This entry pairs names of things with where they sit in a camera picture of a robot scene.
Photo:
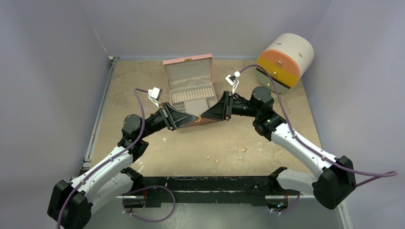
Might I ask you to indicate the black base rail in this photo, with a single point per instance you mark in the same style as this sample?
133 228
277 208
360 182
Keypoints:
257 191

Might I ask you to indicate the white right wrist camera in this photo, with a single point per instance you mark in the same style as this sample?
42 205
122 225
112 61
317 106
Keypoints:
233 81

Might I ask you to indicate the round drawer organizer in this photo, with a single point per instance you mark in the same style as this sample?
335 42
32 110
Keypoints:
286 59

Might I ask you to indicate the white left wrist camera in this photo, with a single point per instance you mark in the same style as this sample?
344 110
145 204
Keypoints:
154 95

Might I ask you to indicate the pink jewelry box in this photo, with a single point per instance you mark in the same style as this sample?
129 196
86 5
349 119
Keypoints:
190 83

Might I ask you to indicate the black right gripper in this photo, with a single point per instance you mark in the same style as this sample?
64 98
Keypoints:
227 105

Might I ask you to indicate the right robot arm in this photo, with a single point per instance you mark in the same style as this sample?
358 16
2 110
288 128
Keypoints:
330 179

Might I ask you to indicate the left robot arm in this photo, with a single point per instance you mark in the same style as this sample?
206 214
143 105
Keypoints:
73 202

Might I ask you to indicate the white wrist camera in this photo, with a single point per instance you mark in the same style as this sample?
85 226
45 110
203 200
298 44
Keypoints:
233 81
154 95

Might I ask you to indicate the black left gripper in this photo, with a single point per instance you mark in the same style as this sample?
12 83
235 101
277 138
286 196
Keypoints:
175 118

